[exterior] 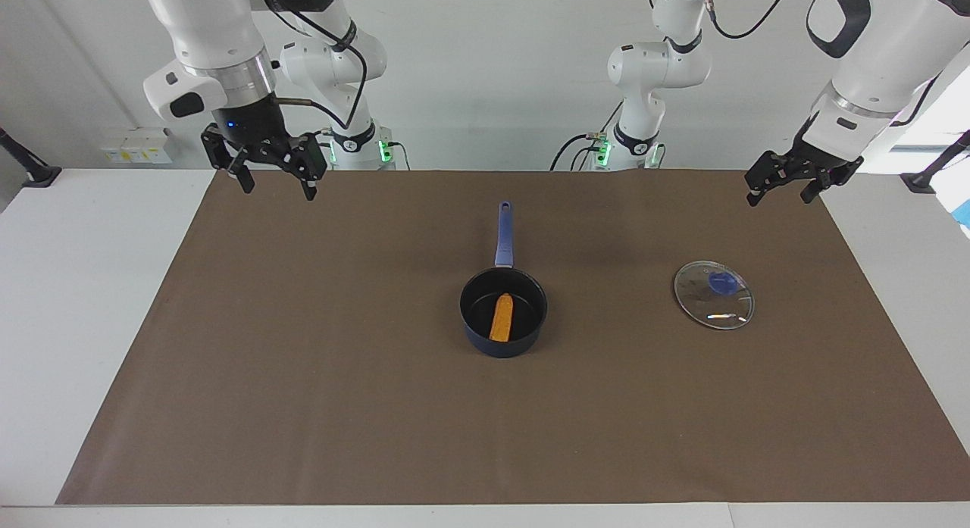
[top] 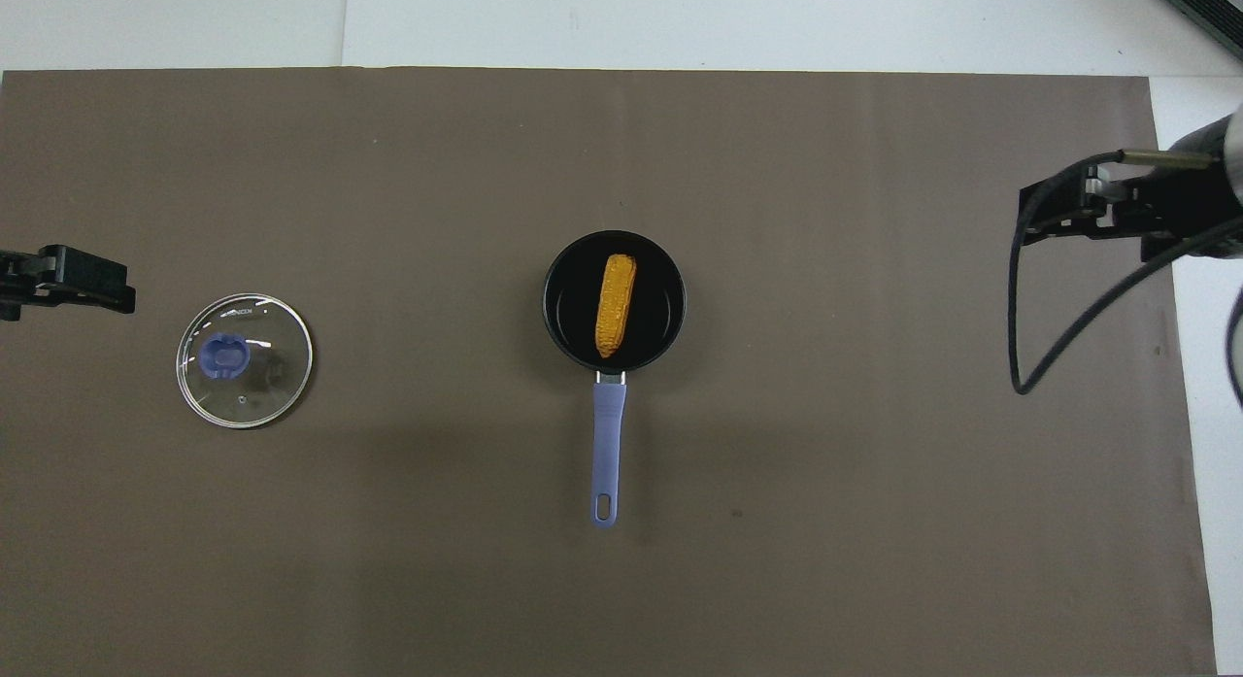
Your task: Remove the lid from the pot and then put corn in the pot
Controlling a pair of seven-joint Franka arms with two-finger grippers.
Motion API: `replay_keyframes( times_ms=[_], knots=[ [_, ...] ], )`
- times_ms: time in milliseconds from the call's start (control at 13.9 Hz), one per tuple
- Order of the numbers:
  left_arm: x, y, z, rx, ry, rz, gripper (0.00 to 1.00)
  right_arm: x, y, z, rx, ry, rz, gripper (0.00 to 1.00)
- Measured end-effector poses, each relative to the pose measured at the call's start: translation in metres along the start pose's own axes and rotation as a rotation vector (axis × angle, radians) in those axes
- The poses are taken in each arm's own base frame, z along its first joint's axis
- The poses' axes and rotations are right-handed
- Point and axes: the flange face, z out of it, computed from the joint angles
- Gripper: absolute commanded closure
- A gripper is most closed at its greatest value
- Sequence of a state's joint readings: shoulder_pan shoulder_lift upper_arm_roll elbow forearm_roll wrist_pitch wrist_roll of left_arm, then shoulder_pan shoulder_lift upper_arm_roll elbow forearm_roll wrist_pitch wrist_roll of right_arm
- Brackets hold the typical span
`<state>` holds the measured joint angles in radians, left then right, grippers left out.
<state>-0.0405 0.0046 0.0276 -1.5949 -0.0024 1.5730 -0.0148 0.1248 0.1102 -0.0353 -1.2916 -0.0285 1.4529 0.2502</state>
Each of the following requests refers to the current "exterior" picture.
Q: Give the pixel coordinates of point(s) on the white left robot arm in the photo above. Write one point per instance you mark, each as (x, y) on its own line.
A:
(652, 66)

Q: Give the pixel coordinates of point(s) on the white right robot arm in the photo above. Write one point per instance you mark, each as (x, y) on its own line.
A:
(204, 28)

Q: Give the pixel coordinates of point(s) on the brown table mat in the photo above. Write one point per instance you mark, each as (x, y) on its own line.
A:
(341, 407)

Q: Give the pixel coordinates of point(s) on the yellow toy corn cob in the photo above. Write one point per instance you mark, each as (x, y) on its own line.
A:
(501, 317)

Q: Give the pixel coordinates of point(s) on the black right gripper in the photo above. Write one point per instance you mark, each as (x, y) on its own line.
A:
(250, 126)

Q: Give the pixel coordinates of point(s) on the black clamp stand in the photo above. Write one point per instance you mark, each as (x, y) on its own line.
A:
(928, 176)
(34, 170)

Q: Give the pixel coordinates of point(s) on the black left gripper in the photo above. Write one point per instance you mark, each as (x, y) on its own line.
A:
(822, 145)

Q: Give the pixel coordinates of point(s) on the white wall socket box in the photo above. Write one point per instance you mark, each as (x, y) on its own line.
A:
(144, 145)

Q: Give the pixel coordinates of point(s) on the blue object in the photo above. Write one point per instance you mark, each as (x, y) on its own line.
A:
(962, 214)

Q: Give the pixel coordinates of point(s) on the glass lid with blue knob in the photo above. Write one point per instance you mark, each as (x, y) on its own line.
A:
(712, 301)

